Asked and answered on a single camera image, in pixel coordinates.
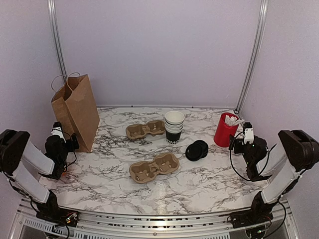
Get brown paper bag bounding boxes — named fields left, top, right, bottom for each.
left=51, top=74, right=100, bottom=152

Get cardboard cup carrier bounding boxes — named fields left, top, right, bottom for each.
left=126, top=120, right=165, bottom=140
left=129, top=153, right=180, bottom=184

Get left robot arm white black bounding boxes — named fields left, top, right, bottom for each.
left=0, top=124, right=79, bottom=227

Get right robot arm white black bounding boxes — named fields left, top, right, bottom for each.
left=229, top=129, right=319, bottom=228

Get red cylindrical container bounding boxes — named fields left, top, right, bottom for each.
left=214, top=113, right=239, bottom=147

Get white sugar packets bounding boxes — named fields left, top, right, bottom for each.
left=225, top=115, right=245, bottom=126

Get stack of black cup lids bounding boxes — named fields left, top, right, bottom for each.
left=185, top=140, right=208, bottom=162

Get stack of black paper cups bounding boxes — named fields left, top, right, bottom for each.
left=164, top=111, right=185, bottom=144

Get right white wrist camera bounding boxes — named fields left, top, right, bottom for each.
left=243, top=122, right=254, bottom=144

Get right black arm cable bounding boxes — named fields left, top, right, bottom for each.
left=229, top=131, right=272, bottom=181

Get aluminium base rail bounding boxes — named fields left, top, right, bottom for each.
left=8, top=198, right=301, bottom=239

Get left aluminium frame post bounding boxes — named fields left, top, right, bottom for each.
left=47, top=0, right=67, bottom=76

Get aluminium frame post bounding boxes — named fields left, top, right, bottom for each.
left=47, top=0, right=67, bottom=76
left=235, top=0, right=269, bottom=114

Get right aluminium frame post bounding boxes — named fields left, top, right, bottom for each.
left=235, top=0, right=269, bottom=114

